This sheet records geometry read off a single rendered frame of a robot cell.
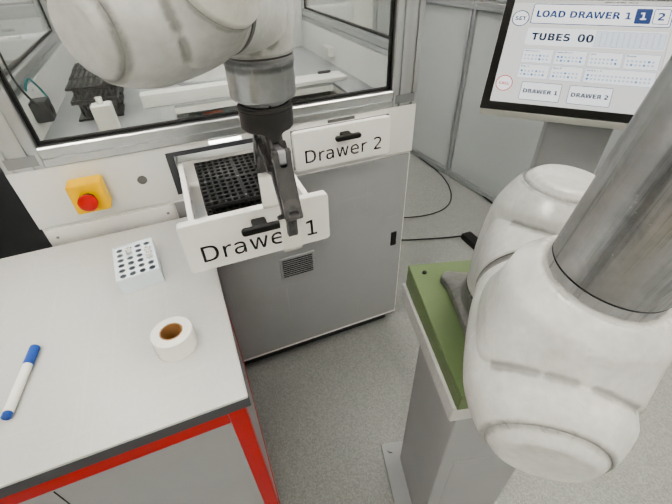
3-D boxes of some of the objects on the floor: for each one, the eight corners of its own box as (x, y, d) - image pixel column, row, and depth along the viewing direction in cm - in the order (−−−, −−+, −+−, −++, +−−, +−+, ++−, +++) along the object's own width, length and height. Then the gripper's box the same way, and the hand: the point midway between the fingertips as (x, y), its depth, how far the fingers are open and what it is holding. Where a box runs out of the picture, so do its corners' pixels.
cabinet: (397, 320, 170) (415, 150, 120) (151, 406, 142) (40, 230, 91) (322, 212, 239) (313, 76, 189) (147, 255, 211) (82, 108, 161)
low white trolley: (295, 540, 109) (248, 396, 61) (46, 661, 92) (-290, 592, 44) (251, 374, 151) (203, 212, 103) (75, 436, 134) (-80, 276, 86)
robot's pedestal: (509, 537, 108) (633, 387, 60) (405, 556, 105) (448, 416, 57) (466, 432, 131) (531, 263, 83) (380, 446, 128) (396, 280, 80)
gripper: (321, 125, 45) (327, 264, 58) (268, 72, 63) (282, 188, 76) (258, 136, 42) (279, 278, 56) (221, 78, 60) (244, 196, 74)
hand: (280, 221), depth 65 cm, fingers open, 13 cm apart
